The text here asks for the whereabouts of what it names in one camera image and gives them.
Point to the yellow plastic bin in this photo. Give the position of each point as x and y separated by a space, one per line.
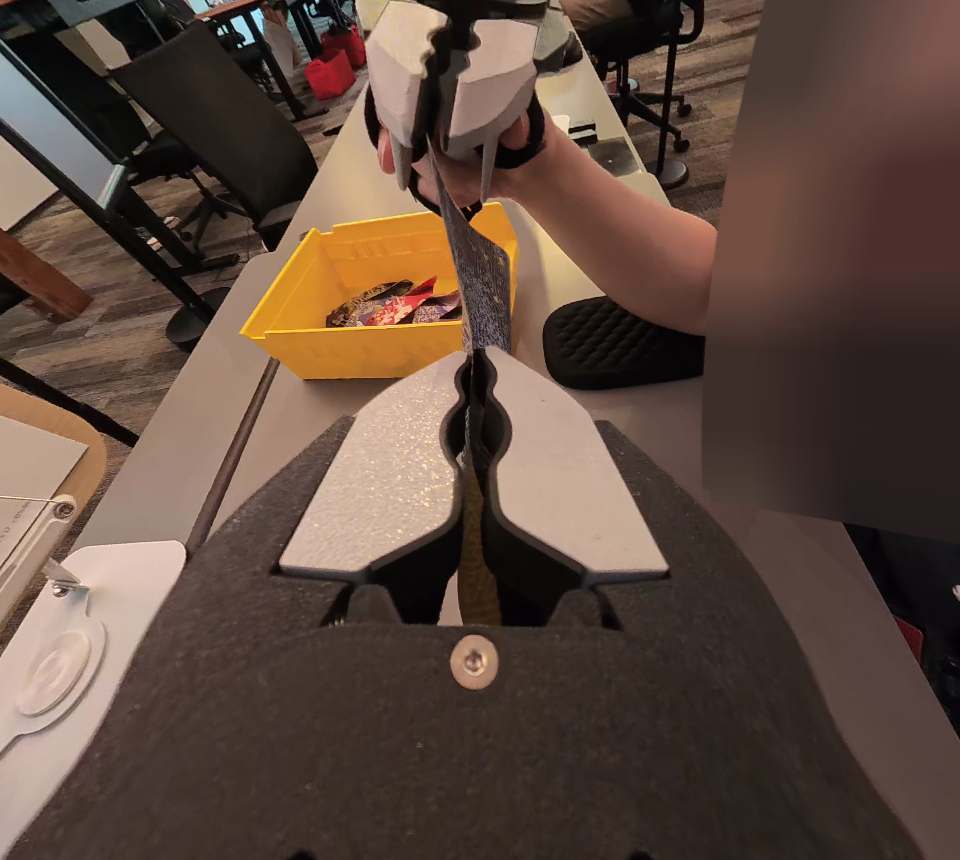
337 350

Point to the person's right hand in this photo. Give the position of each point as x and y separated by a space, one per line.
465 181

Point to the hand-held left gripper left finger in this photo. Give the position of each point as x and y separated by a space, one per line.
375 492

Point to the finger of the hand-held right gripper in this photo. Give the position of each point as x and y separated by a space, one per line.
499 94
401 72

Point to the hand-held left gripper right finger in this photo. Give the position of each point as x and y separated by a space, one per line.
570 500

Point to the white board on black stand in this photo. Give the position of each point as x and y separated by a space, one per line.
52 147

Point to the black elbow rest pad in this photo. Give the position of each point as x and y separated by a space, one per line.
615 350

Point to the pile of patterned origami papers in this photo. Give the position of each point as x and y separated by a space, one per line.
360 308

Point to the red bag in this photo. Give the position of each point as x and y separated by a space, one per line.
330 76

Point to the person's right forearm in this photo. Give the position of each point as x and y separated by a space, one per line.
637 252

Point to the instruction board on stand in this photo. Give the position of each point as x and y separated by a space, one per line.
112 612

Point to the black pole round base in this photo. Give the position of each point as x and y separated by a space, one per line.
673 173

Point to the black mesh office chair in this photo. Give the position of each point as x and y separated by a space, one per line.
225 117

